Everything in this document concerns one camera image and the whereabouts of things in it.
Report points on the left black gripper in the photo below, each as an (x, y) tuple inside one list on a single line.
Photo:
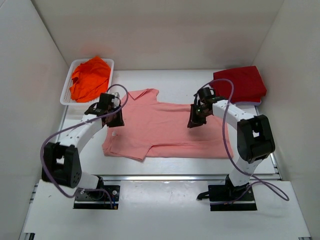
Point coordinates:
[(119, 122)]

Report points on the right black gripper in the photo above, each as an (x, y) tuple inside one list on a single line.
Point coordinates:
[(193, 122)]

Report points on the pink polo shirt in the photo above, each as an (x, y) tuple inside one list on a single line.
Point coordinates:
[(154, 129)]

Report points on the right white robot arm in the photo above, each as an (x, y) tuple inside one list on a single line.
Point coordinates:
[(254, 142)]

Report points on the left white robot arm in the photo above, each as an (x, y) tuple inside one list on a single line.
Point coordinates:
[(62, 158)]

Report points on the white tray under red shirt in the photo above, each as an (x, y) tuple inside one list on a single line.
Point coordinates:
[(248, 103)]

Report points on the white plastic basket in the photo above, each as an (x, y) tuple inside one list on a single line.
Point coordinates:
[(65, 97)]

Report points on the orange t shirt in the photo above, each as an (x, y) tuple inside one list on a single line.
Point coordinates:
[(89, 80)]

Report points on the folded red t shirt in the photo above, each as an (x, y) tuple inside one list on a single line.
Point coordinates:
[(247, 82)]

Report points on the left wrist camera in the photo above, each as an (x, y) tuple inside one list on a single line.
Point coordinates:
[(116, 98)]

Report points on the aluminium table rail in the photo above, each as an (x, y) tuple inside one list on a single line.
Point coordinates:
[(164, 177)]

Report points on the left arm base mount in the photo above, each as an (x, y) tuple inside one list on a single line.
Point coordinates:
[(99, 200)]

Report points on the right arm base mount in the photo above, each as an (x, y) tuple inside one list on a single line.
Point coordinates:
[(226, 198)]

